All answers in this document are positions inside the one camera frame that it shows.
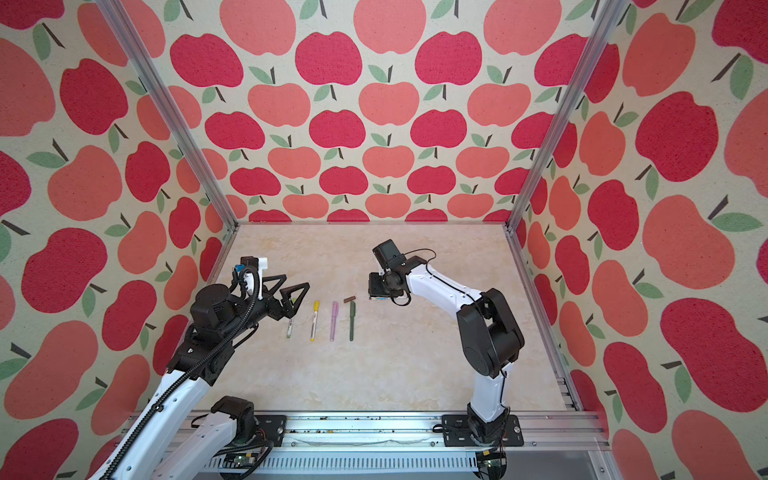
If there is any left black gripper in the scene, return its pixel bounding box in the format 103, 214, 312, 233
220, 272, 309, 342

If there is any yellow-tipped white pen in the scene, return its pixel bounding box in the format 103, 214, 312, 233
310, 300, 321, 342

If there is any dark green pen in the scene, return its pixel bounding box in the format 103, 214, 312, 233
349, 300, 356, 342

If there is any pink pen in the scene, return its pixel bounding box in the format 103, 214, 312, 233
329, 301, 340, 342

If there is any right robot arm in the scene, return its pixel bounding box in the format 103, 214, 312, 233
368, 240, 525, 443

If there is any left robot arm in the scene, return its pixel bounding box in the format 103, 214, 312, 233
93, 267, 310, 479

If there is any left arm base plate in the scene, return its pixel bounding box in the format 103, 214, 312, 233
222, 414, 287, 449

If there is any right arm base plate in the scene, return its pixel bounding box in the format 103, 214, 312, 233
433, 413, 525, 448

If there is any aluminium front rail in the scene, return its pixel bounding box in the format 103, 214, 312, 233
98, 410, 622, 480

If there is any left aluminium corner post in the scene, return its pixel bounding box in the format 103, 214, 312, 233
95, 0, 239, 232

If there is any aluminium corner post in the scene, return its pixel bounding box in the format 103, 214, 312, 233
504, 0, 629, 238
95, 0, 239, 232

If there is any right aluminium corner post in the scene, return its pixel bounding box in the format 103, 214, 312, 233
504, 0, 629, 238

